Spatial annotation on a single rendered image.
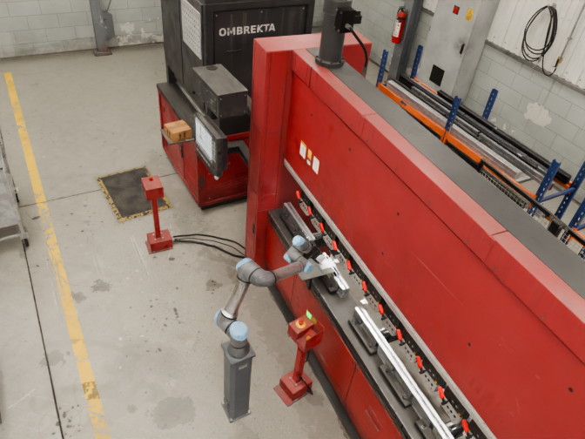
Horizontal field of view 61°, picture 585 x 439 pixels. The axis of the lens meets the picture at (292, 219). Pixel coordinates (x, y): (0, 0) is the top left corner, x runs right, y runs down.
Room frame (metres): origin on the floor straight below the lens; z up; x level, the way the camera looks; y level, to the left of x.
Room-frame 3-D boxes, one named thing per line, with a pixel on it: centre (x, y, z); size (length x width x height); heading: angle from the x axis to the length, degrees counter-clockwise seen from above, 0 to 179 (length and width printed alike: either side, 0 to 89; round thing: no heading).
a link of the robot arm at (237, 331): (1.98, 0.26, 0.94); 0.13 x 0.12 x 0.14; 48
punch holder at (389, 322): (2.00, -0.70, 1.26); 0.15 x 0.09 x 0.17; 29
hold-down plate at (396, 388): (1.77, -0.76, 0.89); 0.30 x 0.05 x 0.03; 29
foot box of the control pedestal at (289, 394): (2.19, -0.16, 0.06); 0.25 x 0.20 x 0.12; 132
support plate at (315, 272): (2.60, -0.19, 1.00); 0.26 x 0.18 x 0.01; 119
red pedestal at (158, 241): (3.64, 1.33, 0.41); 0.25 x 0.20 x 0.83; 119
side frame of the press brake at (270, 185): (3.61, 0.00, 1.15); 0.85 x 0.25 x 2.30; 119
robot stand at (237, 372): (1.98, 0.26, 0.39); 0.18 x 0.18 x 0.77; 33
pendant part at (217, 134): (3.46, 0.73, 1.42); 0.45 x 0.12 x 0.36; 35
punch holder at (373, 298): (2.17, -0.60, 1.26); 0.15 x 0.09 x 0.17; 29
